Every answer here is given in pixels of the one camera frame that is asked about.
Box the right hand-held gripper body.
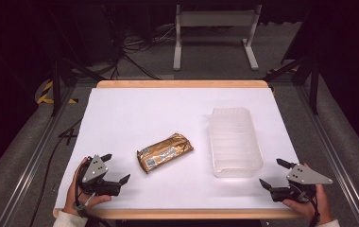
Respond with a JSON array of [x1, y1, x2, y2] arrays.
[[269, 162, 333, 203]]

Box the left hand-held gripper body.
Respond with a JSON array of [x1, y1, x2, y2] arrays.
[[78, 154, 122, 197]]

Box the gold foil snack packet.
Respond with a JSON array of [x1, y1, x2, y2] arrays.
[[136, 132, 195, 174]]

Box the clear plastic container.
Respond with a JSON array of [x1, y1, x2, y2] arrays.
[[207, 107, 265, 179]]

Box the person's right hand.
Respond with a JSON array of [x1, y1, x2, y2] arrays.
[[282, 162, 333, 226]]

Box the person's left hand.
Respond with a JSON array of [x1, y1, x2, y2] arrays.
[[61, 156, 112, 218]]

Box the white paper sheet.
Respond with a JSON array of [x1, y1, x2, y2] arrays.
[[55, 87, 301, 211]]

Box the black tripod stand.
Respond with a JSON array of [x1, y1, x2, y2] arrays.
[[43, 6, 108, 118], [262, 54, 323, 116]]

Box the yellow black floor tape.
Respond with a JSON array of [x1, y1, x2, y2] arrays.
[[35, 79, 79, 106]]

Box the white metal stand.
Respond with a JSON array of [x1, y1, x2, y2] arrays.
[[172, 4, 263, 72]]

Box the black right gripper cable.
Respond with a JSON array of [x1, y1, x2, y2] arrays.
[[297, 188, 323, 227]]

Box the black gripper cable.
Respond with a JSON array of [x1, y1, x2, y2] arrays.
[[72, 162, 114, 227], [297, 188, 323, 227]]

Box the aluminium rail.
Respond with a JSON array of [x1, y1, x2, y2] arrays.
[[295, 84, 359, 227], [0, 86, 77, 227]]

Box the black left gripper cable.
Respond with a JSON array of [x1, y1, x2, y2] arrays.
[[72, 162, 114, 227]]

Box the black floor cable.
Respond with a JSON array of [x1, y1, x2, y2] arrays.
[[28, 116, 85, 227]]

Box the bundle of floor cables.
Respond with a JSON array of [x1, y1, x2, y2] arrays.
[[103, 22, 177, 80]]

